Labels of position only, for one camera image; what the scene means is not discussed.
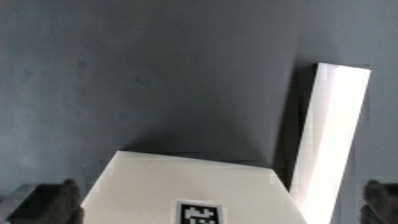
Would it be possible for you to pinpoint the white U-shaped fence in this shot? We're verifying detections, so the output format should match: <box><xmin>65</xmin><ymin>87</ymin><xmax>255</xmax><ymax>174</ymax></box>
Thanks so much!
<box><xmin>289</xmin><ymin>63</ymin><xmax>371</xmax><ymax>224</ymax></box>

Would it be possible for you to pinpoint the white cabinet top block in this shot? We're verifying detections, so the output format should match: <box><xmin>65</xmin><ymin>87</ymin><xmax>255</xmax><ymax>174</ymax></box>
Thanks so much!
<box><xmin>81</xmin><ymin>151</ymin><xmax>305</xmax><ymax>224</ymax></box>

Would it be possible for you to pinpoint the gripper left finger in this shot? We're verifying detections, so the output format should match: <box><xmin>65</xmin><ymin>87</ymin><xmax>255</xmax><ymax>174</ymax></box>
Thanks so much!
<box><xmin>0</xmin><ymin>179</ymin><xmax>83</xmax><ymax>224</ymax></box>

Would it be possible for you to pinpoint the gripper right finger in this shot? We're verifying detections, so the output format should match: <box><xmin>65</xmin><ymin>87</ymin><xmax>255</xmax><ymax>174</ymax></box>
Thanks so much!
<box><xmin>358</xmin><ymin>180</ymin><xmax>398</xmax><ymax>224</ymax></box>

